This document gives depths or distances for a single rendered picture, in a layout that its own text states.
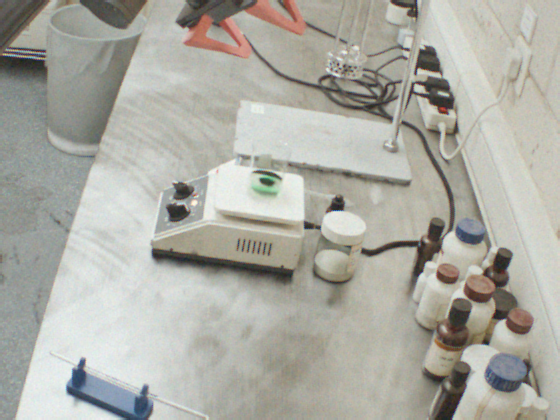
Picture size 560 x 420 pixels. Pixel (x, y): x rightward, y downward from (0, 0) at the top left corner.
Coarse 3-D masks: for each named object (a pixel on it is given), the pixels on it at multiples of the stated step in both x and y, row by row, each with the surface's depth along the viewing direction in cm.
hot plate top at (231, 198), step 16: (224, 176) 129; (240, 176) 130; (288, 176) 132; (224, 192) 126; (240, 192) 126; (288, 192) 129; (224, 208) 122; (240, 208) 123; (256, 208) 124; (272, 208) 124; (288, 208) 125
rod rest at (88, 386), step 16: (80, 384) 101; (96, 384) 101; (112, 384) 102; (144, 384) 99; (96, 400) 99; (112, 400) 100; (128, 400) 100; (144, 400) 99; (128, 416) 99; (144, 416) 99
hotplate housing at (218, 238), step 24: (216, 216) 124; (168, 240) 124; (192, 240) 124; (216, 240) 124; (240, 240) 124; (264, 240) 124; (288, 240) 124; (240, 264) 127; (264, 264) 126; (288, 264) 126
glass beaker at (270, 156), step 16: (256, 144) 125; (272, 144) 126; (288, 144) 125; (256, 160) 123; (272, 160) 122; (288, 160) 124; (256, 176) 124; (272, 176) 123; (256, 192) 125; (272, 192) 124
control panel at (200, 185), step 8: (208, 176) 133; (192, 184) 133; (200, 184) 132; (168, 192) 133; (200, 192) 130; (168, 200) 131; (176, 200) 130; (184, 200) 129; (192, 200) 129; (200, 200) 128; (160, 208) 130; (192, 208) 127; (200, 208) 126; (160, 216) 128; (168, 216) 127; (192, 216) 125; (200, 216) 124; (160, 224) 126; (168, 224) 125; (176, 224) 125; (184, 224) 124; (160, 232) 125
